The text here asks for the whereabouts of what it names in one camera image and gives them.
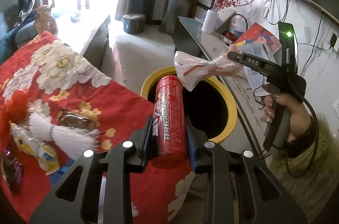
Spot white foam net bundle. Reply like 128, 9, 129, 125
29, 113, 99, 160

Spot red snack can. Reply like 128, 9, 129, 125
151, 75, 188, 170

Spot white orange plastic bag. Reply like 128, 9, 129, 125
174, 44, 245, 91

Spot furry right sleeve forearm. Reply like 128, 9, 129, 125
268, 113, 339, 222

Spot yellow rimmed black trash bin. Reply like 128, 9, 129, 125
140, 67, 237, 144

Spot right hand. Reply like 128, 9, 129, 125
261, 84, 311, 142

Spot glass tv cabinet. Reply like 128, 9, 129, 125
173, 17, 266, 156

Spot yellow white snack packet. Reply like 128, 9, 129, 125
10, 123, 60, 176

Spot red book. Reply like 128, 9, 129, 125
234, 22, 282, 54

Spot shiny brown snack wrapper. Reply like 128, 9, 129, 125
57, 109, 96, 134

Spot round mirror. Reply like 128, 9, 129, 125
225, 13, 248, 42

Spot purple candy wrapper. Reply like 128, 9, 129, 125
1, 149, 24, 195

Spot white paper roll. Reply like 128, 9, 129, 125
202, 10, 218, 34

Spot red plastic bag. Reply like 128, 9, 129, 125
1, 89, 28, 138

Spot dark coffee table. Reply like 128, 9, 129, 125
56, 9, 111, 69

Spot small blue object on table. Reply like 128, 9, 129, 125
71, 11, 81, 23

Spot brown paper bag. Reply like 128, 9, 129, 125
34, 5, 58, 36

